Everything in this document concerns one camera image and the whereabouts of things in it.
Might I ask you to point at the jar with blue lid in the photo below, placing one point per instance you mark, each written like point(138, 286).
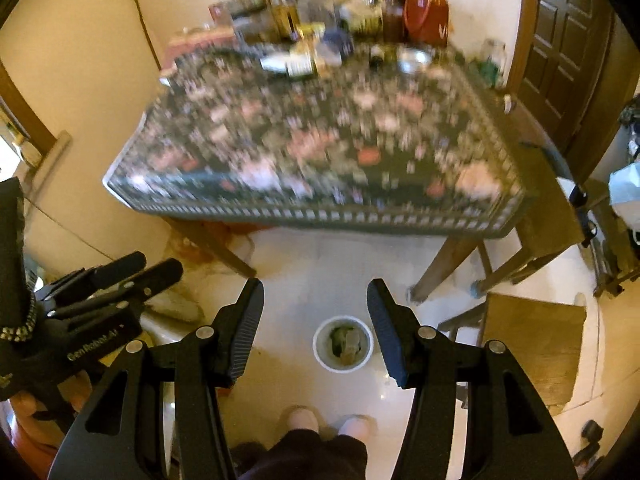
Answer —
point(339, 42)

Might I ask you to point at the brown panelled door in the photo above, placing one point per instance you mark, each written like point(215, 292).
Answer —
point(565, 45)

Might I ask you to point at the wooden stool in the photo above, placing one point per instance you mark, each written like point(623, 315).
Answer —
point(535, 345)

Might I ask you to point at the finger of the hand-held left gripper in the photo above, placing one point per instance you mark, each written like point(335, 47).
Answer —
point(100, 272)
point(145, 280)

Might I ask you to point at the wooden chair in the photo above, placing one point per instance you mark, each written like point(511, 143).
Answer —
point(545, 220)

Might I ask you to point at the red sauce bottle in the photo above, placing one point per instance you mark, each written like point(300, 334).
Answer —
point(393, 12)

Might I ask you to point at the wooden clothes rack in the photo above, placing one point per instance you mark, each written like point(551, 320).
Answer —
point(617, 265)

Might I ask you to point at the wrappers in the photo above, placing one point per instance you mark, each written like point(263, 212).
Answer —
point(346, 346)

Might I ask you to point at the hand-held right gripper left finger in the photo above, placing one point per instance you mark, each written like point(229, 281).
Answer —
point(245, 330)

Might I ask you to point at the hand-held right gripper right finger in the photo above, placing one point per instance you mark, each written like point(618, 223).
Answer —
point(387, 330)

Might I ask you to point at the white plastic bucket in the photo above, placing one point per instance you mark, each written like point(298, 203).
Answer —
point(320, 355)

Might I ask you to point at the person's right slipper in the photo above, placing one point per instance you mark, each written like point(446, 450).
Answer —
point(356, 425)

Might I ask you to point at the dark floral tablecloth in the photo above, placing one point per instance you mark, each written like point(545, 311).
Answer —
point(310, 140)

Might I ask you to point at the small labelled bottle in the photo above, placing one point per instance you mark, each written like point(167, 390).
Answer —
point(290, 65)

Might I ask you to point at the large clear glass jar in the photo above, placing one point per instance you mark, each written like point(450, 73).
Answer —
point(316, 5)

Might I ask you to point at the red thermos jug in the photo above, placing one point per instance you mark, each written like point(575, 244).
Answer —
point(425, 10)

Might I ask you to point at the liquor bottle with yellow label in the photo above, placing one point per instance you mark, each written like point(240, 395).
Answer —
point(282, 10)

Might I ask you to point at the thin wooden stick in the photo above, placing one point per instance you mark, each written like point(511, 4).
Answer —
point(147, 32)

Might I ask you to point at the white plastic bag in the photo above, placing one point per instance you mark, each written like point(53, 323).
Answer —
point(627, 190)

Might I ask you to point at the person's slipper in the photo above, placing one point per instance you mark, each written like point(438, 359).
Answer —
point(356, 425)
point(301, 417)

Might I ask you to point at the small dark bottle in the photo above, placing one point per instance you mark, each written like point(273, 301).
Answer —
point(376, 56)

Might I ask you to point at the person's left slipper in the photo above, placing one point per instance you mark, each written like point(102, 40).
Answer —
point(301, 417)

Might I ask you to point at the person's legs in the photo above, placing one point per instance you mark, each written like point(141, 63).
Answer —
point(310, 455)

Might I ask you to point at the round metal tin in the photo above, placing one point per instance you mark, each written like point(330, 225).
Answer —
point(414, 60)

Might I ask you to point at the wooden window frame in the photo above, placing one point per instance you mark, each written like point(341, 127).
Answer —
point(30, 120)

